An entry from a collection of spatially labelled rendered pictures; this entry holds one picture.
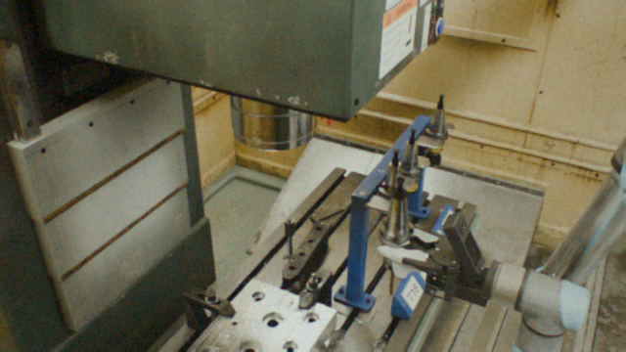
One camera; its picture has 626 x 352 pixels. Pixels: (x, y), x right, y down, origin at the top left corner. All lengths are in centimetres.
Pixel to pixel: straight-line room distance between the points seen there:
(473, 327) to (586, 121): 73
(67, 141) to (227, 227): 112
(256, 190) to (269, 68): 164
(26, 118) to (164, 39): 36
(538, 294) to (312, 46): 55
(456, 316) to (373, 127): 81
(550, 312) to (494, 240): 100
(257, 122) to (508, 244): 121
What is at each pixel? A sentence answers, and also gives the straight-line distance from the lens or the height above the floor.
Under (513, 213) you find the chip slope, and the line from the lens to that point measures 212.
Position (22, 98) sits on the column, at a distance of 125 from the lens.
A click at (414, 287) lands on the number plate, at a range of 155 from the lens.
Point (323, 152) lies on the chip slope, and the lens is 231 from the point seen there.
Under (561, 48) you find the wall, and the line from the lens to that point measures 196.
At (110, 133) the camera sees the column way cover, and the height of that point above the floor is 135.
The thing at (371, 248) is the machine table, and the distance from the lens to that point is 172.
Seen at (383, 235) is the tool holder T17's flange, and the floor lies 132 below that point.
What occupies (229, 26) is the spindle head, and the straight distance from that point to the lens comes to 94.
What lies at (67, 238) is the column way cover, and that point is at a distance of 142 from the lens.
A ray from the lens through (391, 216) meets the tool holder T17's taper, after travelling 108.
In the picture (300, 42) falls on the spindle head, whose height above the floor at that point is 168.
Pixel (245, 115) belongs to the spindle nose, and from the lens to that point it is 105.
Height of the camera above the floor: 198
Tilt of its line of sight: 32 degrees down
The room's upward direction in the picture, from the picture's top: 1 degrees clockwise
